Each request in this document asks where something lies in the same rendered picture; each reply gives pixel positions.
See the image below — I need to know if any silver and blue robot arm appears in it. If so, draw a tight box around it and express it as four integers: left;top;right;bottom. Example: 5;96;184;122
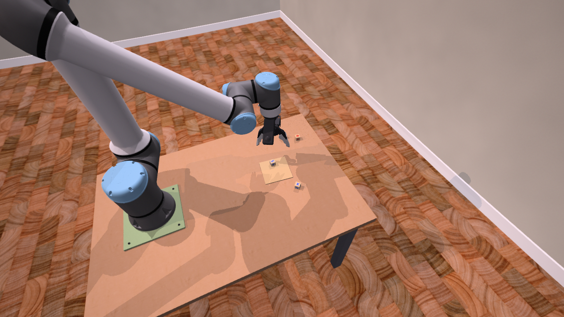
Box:
0;0;281;231

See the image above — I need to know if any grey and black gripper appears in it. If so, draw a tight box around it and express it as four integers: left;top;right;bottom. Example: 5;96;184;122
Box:
256;115;290;147

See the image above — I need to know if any tan flat mat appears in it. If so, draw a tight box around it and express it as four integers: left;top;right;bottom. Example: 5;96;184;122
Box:
259;157;293;184

